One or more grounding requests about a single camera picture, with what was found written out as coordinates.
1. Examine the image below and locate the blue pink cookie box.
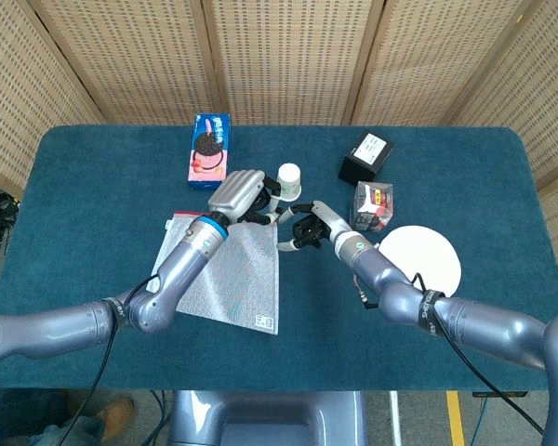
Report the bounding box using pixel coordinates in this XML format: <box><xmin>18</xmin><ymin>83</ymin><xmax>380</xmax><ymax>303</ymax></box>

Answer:
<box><xmin>187</xmin><ymin>113</ymin><xmax>232</xmax><ymax>190</ymax></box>

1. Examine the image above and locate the woven bamboo folding screen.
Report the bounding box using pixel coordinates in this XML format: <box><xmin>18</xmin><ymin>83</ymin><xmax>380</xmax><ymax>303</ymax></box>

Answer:
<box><xmin>0</xmin><ymin>0</ymin><xmax>558</xmax><ymax>261</ymax></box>

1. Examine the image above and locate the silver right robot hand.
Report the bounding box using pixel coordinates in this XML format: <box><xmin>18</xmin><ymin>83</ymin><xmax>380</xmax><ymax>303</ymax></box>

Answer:
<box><xmin>277</xmin><ymin>200</ymin><xmax>354</xmax><ymax>253</ymax></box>

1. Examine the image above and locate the clear plastic toy box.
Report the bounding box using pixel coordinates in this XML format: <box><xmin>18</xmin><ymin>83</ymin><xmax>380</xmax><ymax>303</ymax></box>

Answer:
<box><xmin>348</xmin><ymin>180</ymin><xmax>394</xmax><ymax>235</ymax></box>

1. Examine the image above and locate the blue hanging cable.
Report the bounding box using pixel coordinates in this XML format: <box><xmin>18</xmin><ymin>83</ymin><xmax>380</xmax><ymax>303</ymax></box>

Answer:
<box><xmin>477</xmin><ymin>397</ymin><xmax>491</xmax><ymax>446</ymax></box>

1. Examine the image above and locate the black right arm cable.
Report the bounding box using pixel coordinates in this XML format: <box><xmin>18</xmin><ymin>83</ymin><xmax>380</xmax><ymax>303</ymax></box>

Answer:
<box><xmin>352</xmin><ymin>272</ymin><xmax>546</xmax><ymax>437</ymax></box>

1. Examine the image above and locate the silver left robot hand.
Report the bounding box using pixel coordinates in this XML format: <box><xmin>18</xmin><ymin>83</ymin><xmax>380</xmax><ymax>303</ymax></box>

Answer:
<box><xmin>207</xmin><ymin>169</ymin><xmax>286</xmax><ymax>228</ymax></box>

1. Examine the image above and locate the white paper cup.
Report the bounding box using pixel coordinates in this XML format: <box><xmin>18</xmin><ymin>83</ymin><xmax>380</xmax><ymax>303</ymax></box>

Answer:
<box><xmin>274</xmin><ymin>162</ymin><xmax>303</xmax><ymax>203</ymax></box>

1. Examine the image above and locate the brown shoe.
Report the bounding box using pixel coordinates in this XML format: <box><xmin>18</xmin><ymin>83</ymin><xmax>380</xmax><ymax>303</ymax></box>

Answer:
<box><xmin>95</xmin><ymin>395</ymin><xmax>136</xmax><ymax>443</ymax></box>

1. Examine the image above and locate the black left arm strap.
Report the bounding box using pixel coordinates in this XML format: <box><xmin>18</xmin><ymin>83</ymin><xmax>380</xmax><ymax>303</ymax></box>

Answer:
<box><xmin>102</xmin><ymin>296</ymin><xmax>127</xmax><ymax>327</ymax></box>

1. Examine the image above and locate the silver zip pouch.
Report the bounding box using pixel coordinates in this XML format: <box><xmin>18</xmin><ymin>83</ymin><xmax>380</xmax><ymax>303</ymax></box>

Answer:
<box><xmin>149</xmin><ymin>209</ymin><xmax>281</xmax><ymax>336</ymax></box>

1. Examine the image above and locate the grey robot torso base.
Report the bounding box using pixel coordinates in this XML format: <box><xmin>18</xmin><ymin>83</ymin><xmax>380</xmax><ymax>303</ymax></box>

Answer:
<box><xmin>168</xmin><ymin>389</ymin><xmax>368</xmax><ymax>446</ymax></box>

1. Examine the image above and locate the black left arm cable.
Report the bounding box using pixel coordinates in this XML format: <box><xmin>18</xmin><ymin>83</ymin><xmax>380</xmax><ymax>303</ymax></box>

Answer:
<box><xmin>58</xmin><ymin>273</ymin><xmax>162</xmax><ymax>446</ymax></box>

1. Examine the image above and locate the blue floor cable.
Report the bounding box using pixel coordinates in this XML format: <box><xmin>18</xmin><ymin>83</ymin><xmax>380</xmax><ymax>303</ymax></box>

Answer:
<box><xmin>149</xmin><ymin>389</ymin><xmax>169</xmax><ymax>433</ymax></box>

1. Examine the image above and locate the black arm strap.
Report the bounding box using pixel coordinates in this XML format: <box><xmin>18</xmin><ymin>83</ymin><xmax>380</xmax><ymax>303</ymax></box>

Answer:
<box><xmin>417</xmin><ymin>288</ymin><xmax>445</xmax><ymax>336</ymax></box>
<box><xmin>102</xmin><ymin>296</ymin><xmax>127</xmax><ymax>327</ymax></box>

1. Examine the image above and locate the black right arm strap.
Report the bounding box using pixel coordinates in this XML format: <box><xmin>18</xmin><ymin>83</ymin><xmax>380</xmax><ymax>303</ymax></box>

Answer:
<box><xmin>417</xmin><ymin>288</ymin><xmax>445</xmax><ymax>336</ymax></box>

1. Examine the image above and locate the black cardboard box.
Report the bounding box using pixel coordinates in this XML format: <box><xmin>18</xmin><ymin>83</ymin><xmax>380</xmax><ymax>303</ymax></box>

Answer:
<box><xmin>338</xmin><ymin>130</ymin><xmax>395</xmax><ymax>183</ymax></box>

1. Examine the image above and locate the blue jeans leg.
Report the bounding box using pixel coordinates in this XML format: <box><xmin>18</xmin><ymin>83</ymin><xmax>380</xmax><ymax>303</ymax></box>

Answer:
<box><xmin>27</xmin><ymin>412</ymin><xmax>106</xmax><ymax>446</ymax></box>

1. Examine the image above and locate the white round plate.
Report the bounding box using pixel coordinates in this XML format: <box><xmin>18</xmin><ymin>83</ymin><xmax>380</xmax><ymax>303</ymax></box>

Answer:
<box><xmin>377</xmin><ymin>225</ymin><xmax>462</xmax><ymax>298</ymax></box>

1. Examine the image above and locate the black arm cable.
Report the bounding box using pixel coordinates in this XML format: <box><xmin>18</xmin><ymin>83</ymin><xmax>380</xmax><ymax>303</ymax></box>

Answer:
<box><xmin>58</xmin><ymin>273</ymin><xmax>162</xmax><ymax>446</ymax></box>
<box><xmin>352</xmin><ymin>272</ymin><xmax>546</xmax><ymax>437</ymax></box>

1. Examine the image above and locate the blue table mat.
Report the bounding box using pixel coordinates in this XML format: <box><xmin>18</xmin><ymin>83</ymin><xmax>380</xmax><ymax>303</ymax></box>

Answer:
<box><xmin>0</xmin><ymin>124</ymin><xmax>558</xmax><ymax>392</ymax></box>

